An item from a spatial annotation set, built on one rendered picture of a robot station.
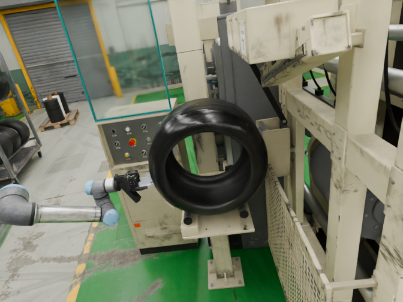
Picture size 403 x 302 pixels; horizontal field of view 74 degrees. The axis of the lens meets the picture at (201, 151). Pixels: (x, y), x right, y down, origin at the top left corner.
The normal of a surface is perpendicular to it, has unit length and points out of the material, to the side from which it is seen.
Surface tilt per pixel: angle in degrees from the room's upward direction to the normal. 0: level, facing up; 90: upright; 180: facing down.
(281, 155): 90
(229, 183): 40
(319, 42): 72
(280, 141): 90
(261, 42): 90
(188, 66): 90
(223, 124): 80
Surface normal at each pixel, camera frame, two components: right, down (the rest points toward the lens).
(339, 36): -0.05, 0.13
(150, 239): 0.00, 0.43
